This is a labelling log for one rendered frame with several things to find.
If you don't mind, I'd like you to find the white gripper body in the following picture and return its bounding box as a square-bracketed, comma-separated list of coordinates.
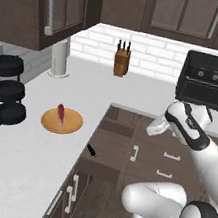
[144, 115, 173, 141]

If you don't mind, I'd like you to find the wooden knife block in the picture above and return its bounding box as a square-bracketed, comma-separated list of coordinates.
[111, 39, 134, 80]

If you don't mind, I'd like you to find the open dark wood drawer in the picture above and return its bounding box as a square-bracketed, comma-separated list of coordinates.
[73, 155, 123, 187]

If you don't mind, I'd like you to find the orange round plate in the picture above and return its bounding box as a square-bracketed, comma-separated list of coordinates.
[38, 104, 86, 139]

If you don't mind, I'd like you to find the red meat piece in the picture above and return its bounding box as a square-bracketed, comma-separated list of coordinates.
[54, 102, 68, 126]

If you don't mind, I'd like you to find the black toaster oven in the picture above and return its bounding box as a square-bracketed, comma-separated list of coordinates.
[172, 48, 218, 113]

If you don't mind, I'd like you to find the white paper towel roll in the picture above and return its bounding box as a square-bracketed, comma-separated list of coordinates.
[46, 34, 77, 82]

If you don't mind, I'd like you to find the black three-tier stand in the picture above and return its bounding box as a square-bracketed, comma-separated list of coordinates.
[0, 52, 38, 131]

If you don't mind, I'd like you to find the dark wood glass cupboard door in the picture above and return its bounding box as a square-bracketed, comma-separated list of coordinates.
[23, 0, 91, 58]

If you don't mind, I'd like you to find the white drawer handle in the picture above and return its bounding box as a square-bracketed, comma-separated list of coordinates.
[162, 151, 182, 162]
[155, 169, 174, 180]

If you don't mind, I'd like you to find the white lower cupboard handle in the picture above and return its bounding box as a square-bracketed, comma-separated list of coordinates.
[129, 144, 140, 164]
[62, 185, 76, 215]
[69, 173, 81, 201]

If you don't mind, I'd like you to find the long silver cupboard handle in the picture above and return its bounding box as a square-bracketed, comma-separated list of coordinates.
[33, 0, 60, 37]
[207, 0, 218, 42]

